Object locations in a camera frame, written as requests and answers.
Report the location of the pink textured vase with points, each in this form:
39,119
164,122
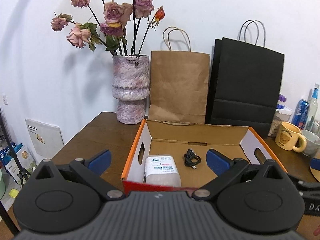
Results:
131,87

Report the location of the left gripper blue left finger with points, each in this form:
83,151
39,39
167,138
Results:
88,172

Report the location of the clear food container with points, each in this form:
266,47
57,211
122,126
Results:
280,115

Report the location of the blue drink can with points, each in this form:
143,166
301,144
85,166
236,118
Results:
301,112

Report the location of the black paper bag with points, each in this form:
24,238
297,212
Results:
244,84

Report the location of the red cardboard box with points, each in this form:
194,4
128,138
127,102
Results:
188,144

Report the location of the purple white object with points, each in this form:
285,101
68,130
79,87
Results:
281,102

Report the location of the clear jar with white beads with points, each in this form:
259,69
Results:
161,170

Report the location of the dried pink roses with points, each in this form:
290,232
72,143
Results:
123,30

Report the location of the brown paper bag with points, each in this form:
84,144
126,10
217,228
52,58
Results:
179,83

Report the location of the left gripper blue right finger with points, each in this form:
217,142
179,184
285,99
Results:
228,172

